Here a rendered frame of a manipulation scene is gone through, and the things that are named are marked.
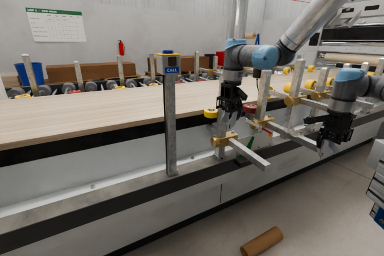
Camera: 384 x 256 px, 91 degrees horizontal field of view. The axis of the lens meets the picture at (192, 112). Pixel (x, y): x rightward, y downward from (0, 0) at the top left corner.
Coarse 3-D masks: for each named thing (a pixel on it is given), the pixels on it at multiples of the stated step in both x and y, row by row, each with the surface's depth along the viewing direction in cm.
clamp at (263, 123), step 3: (267, 117) 105; (255, 120) 101; (264, 120) 101; (267, 120) 101; (270, 120) 102; (273, 120) 104; (258, 123) 99; (261, 123) 100; (264, 123) 101; (252, 126) 101; (264, 126) 102; (258, 129) 100; (261, 129) 102
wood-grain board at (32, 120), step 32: (64, 96) 129; (96, 96) 129; (128, 96) 130; (160, 96) 131; (192, 96) 132; (256, 96) 134; (0, 128) 82; (32, 128) 82; (64, 128) 82; (96, 128) 83
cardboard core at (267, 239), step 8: (272, 232) 125; (280, 232) 126; (256, 240) 120; (264, 240) 120; (272, 240) 121; (280, 240) 125; (240, 248) 119; (248, 248) 115; (256, 248) 116; (264, 248) 118
